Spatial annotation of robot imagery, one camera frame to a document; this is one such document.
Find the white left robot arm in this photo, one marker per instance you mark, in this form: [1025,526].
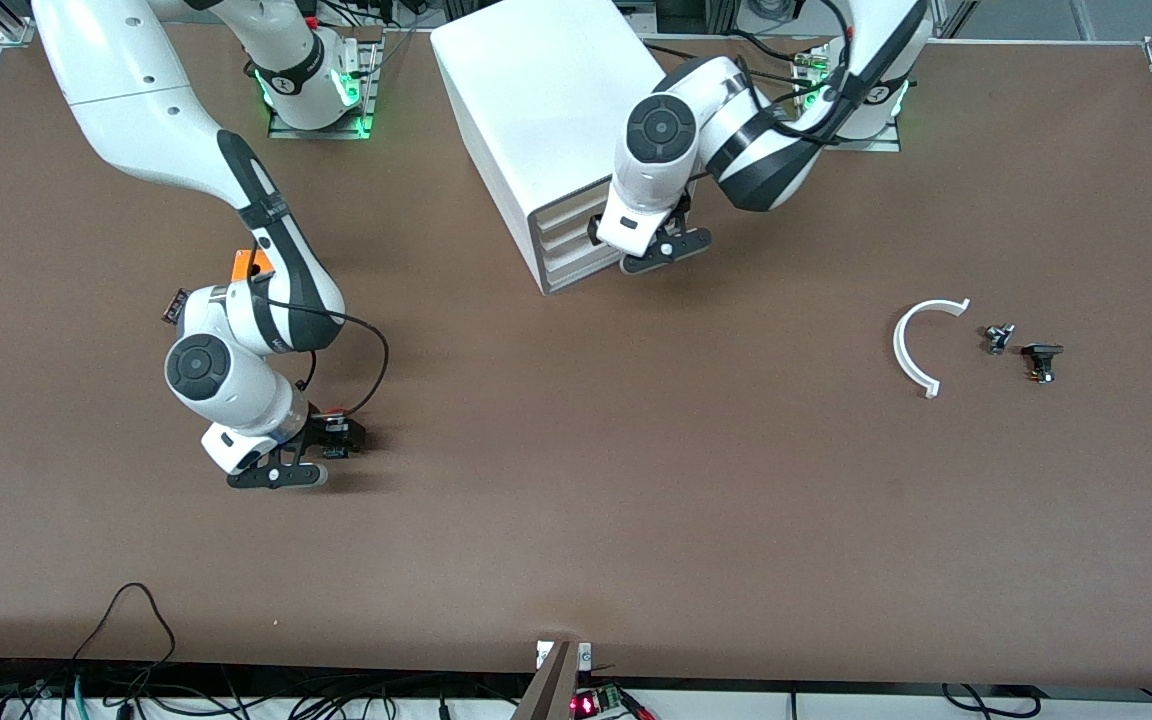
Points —
[766,160]

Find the small grey metal component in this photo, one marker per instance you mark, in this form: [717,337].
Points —
[997,338]

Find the circuit board red light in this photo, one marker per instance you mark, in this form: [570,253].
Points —
[601,700]

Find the grey mounting post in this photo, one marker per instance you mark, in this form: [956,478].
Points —
[551,690]

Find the white drawer tray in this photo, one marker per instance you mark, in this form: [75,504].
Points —
[566,210]
[566,256]
[566,277]
[566,233]

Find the small black switch component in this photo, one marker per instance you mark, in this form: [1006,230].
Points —
[1041,352]

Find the white drawer cabinet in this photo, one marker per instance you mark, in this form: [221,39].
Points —
[536,90]

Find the orange box with hole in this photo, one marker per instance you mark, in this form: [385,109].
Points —
[241,265]

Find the small aluminium bracket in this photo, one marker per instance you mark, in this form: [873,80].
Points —
[584,655]

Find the white curved plastic arc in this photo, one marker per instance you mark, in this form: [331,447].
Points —
[901,345]

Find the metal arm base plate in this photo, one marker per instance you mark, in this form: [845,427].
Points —
[281,128]
[886,145]

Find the small black red component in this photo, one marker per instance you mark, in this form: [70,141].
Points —
[174,305]

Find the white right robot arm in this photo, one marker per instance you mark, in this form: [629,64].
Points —
[136,100]

